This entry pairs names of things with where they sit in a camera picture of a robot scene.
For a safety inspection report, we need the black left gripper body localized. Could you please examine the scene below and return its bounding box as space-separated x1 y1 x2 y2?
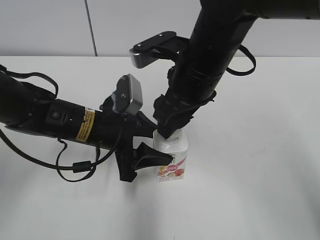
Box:
93 96 142 183

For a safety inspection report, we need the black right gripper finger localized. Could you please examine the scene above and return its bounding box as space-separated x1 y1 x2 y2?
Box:
157 122 179 139

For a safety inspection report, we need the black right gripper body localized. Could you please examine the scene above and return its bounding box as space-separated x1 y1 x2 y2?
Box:
153 90 217 129

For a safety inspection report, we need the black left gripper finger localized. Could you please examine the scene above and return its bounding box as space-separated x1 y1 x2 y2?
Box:
136 111 158 137
132 142 173 171

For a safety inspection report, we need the white yili yogurt bottle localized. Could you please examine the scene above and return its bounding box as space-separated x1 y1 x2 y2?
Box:
153 129 188 183

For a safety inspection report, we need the white round bottle cap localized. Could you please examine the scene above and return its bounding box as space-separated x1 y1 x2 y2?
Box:
164 129 183 144

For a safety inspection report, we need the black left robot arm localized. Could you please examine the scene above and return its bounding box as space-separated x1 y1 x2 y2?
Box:
0 66 173 182

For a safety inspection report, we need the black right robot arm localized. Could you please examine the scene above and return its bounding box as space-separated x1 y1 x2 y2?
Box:
153 0 320 138

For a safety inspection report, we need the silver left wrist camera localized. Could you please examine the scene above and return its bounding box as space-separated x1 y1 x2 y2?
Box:
115 74 143 115

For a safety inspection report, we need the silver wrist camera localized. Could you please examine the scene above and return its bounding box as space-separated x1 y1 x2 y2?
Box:
115 74 143 115
129 31 189 69

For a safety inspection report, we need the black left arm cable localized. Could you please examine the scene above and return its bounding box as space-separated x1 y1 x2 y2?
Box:
0 64 126 183

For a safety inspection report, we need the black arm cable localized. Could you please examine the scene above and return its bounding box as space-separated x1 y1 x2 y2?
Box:
226 44 257 77
0 64 126 183

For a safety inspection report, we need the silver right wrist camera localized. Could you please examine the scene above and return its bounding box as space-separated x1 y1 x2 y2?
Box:
129 31 189 69

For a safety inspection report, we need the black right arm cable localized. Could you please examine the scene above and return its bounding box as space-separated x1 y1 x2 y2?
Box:
226 44 257 77

